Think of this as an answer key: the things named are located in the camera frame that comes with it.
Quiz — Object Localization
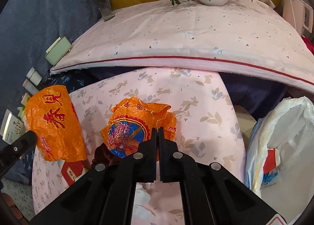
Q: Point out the white tall tube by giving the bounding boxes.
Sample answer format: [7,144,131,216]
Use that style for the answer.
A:
[22,79,41,95]

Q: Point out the dark red scrunchie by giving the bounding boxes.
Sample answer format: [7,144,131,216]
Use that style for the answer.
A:
[91,143,123,168]

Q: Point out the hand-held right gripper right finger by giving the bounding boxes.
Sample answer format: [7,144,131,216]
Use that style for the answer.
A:
[158,127,287,225]

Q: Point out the white round jar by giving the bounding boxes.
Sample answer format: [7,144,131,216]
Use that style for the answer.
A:
[26,67,43,85]

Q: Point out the floral printed small box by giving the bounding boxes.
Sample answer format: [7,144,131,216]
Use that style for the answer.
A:
[21,92,32,106]

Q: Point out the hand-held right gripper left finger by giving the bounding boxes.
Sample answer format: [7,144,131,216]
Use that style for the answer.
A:
[29,127,159,225]

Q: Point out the white appliance with panel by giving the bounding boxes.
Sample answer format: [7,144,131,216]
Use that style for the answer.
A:
[282,0,314,36]

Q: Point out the orange plastic bag red print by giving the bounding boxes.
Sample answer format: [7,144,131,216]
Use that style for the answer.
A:
[25,85,89,162]

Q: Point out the trash bin with white bag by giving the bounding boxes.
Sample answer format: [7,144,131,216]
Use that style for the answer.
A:
[244,96,314,224]

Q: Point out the white and gold card box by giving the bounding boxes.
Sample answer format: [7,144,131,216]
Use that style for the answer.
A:
[0,109,26,145]

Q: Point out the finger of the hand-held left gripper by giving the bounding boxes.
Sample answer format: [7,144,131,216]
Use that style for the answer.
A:
[0,130,37,181]

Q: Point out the red and white paper box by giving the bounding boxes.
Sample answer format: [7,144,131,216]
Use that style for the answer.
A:
[263,148,280,174]
[60,159,89,187]

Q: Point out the red cloth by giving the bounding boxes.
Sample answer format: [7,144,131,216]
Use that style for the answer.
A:
[302,35,314,55]

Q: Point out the pale pink pillow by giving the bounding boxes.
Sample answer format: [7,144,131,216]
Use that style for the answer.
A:
[50,0,314,94]

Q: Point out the orange wrapper blue flower print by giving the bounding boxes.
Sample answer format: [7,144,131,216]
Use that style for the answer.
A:
[100,97,177,159]

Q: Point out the pink rabbit print tablecloth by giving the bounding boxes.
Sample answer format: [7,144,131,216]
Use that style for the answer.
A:
[31,67,247,225]

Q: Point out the pale green tissue box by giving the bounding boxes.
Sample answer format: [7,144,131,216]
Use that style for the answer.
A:
[44,37,71,65]

